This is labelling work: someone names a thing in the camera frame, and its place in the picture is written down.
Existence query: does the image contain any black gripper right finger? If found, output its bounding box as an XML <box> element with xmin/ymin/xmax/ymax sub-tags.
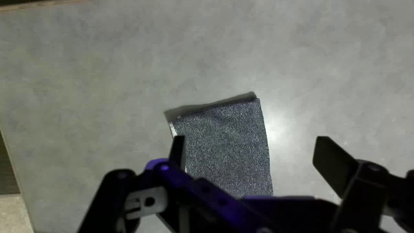
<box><xmin>313</xmin><ymin>136</ymin><xmax>359</xmax><ymax>199</ymax></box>

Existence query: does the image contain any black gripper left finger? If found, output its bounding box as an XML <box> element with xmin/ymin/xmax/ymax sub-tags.
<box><xmin>168</xmin><ymin>136</ymin><xmax>185</xmax><ymax>169</ymax></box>

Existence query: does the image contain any grey towel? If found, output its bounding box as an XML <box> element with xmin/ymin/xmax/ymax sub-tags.
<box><xmin>164</xmin><ymin>92</ymin><xmax>273</xmax><ymax>197</ymax></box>

